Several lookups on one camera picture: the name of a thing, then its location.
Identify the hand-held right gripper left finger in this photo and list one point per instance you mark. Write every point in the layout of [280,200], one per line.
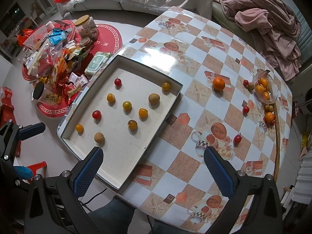
[87,173]

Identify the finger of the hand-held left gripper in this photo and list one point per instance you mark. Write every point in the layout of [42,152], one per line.
[7,162]
[31,130]

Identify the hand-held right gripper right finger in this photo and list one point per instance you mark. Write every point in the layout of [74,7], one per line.
[217,173]

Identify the grey shallow tray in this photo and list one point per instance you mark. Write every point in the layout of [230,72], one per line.
[126,156]

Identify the yellow cherry tomato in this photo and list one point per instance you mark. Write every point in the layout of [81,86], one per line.
[143,112]
[127,105]
[166,86]
[111,97]
[79,127]
[132,124]

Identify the blue fuzzy cloth item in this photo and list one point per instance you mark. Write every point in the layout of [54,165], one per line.
[23,173]

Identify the red gift box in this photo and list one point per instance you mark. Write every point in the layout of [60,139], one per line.
[7,114]
[6,93]

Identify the white printed canister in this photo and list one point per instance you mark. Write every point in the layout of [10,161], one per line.
[48,97]

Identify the person's left leg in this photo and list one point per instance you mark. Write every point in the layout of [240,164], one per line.
[114,217]

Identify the pile of snack packets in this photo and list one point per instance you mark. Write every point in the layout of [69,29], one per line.
[56,58]

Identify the orange mandarin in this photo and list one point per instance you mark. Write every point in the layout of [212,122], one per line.
[258,89]
[269,117]
[267,95]
[218,83]
[263,81]

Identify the white slatted panel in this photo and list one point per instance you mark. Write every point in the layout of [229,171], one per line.
[304,180]

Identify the green wet wipes pack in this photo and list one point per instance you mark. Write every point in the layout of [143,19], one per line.
[97,63]

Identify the orange plastic bag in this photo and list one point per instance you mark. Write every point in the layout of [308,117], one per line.
[24,36]

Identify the yellow object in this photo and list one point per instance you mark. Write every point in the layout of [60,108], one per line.
[306,139]

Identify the small dark jar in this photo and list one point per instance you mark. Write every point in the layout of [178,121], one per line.
[86,42]

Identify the clear glass bowl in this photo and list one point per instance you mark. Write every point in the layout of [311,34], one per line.
[274,85]

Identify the plastic jar with wooden lid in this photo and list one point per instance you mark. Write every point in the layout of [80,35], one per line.
[86,28]

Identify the checkered printed tablecloth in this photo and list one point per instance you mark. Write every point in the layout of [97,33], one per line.
[195,53]

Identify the red round patterned mat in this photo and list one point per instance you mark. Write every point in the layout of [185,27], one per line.
[109,36]

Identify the olive sofa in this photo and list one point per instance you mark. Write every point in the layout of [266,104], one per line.
[224,17]

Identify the pink blanket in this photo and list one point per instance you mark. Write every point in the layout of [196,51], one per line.
[268,17]

